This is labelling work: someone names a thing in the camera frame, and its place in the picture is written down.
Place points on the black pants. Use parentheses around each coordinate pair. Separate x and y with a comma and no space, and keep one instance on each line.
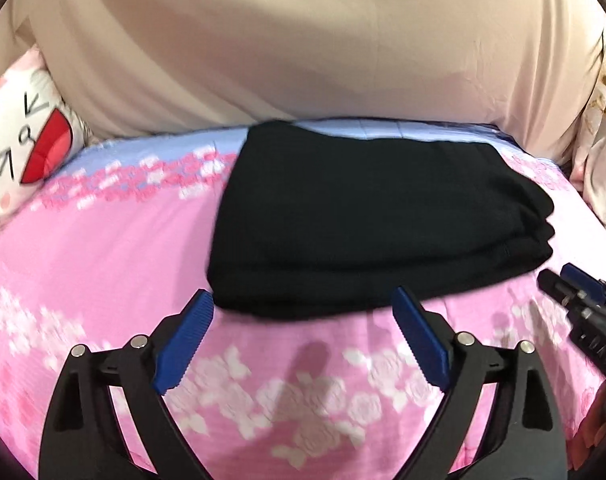
(363,215)

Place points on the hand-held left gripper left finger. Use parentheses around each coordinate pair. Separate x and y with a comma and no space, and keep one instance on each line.
(183,345)

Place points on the white cat face pillow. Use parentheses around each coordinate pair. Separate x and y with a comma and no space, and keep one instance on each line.
(28,130)

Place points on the pink blue floral bed sheet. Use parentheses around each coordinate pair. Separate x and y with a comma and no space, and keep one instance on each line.
(108,260)

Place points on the person's right hand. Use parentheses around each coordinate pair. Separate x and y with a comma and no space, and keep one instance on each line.
(603,425)

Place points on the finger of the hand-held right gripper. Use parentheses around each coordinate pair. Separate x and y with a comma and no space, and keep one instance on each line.
(555,284)
(580,277)

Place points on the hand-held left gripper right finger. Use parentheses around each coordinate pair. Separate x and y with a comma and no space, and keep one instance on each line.
(423,342)

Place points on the beige draped cloth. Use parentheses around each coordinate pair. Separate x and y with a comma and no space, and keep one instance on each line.
(308,35)

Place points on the cream floral cloth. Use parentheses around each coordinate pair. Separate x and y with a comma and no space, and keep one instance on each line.
(600,150)

